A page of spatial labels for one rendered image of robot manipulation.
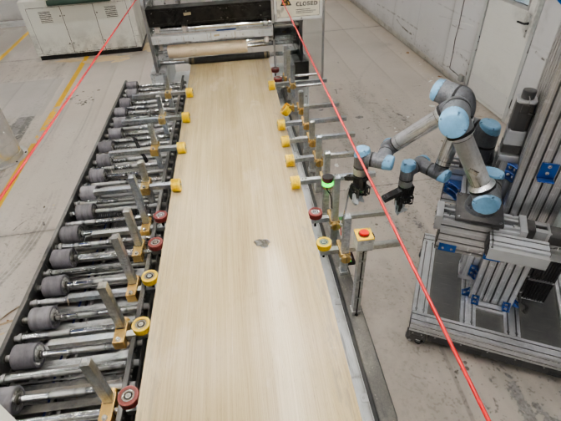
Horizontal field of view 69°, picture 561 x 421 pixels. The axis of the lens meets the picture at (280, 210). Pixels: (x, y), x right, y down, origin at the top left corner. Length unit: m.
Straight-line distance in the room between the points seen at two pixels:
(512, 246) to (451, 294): 0.82
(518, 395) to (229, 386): 1.82
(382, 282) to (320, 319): 1.43
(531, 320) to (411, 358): 0.76
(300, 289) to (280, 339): 0.28
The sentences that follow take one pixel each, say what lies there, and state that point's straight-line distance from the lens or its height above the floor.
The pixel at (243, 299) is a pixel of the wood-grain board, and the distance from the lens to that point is 1.93.
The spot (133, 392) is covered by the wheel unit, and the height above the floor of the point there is 0.90.
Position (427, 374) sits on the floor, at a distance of 2.84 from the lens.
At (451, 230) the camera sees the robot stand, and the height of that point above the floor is 0.92.
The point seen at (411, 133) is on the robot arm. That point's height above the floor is 1.42.
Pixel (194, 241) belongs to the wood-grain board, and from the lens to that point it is 2.24.
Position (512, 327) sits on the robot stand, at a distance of 2.92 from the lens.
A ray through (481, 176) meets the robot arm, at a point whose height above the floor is 1.33.
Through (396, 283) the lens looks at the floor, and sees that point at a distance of 3.22.
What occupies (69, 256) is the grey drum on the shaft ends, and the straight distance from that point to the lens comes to 2.52.
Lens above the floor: 2.40
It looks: 39 degrees down
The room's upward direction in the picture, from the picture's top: 3 degrees counter-clockwise
